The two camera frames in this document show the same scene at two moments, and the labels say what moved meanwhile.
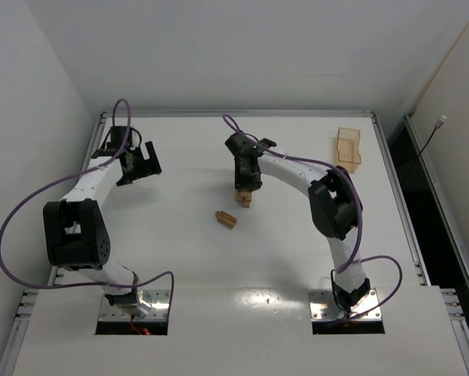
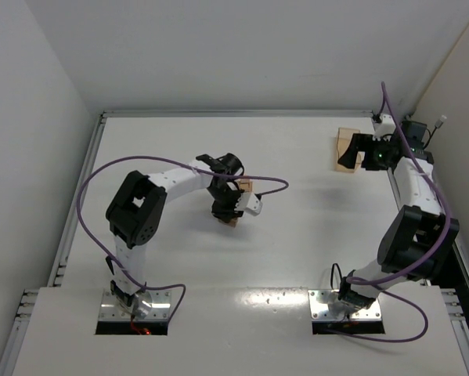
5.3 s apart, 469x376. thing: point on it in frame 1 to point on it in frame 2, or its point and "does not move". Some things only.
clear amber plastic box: (348, 149) does not move
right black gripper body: (248, 185) to (363, 150)
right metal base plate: (323, 306) does not move
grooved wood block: (226, 219) does not move
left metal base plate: (158, 300) does not move
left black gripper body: (138, 165) to (224, 205)
